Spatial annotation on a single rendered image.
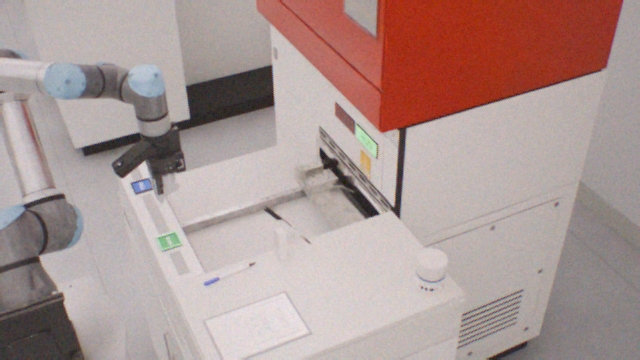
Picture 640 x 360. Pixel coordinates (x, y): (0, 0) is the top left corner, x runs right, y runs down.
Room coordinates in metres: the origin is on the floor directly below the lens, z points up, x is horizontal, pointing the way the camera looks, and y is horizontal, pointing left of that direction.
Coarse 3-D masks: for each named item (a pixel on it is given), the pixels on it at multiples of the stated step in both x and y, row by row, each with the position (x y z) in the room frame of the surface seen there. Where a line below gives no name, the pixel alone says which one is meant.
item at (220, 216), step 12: (288, 192) 1.75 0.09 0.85; (300, 192) 1.76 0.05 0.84; (252, 204) 1.70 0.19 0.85; (264, 204) 1.71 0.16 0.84; (276, 204) 1.73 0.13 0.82; (204, 216) 1.65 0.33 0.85; (216, 216) 1.65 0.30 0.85; (228, 216) 1.66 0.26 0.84; (240, 216) 1.68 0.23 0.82; (192, 228) 1.61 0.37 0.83
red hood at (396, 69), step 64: (320, 0) 1.80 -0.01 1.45; (384, 0) 1.52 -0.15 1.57; (448, 0) 1.58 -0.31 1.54; (512, 0) 1.66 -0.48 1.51; (576, 0) 1.75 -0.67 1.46; (320, 64) 1.81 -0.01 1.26; (384, 64) 1.51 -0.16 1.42; (448, 64) 1.59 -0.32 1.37; (512, 64) 1.67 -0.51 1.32; (576, 64) 1.77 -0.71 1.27; (384, 128) 1.51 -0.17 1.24
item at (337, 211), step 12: (300, 180) 1.78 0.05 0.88; (324, 192) 1.71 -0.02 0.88; (336, 192) 1.71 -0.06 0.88; (324, 204) 1.66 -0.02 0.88; (336, 204) 1.66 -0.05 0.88; (348, 204) 1.66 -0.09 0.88; (324, 216) 1.63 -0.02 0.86; (336, 216) 1.60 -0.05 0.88; (348, 216) 1.60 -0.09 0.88; (336, 228) 1.56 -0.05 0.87
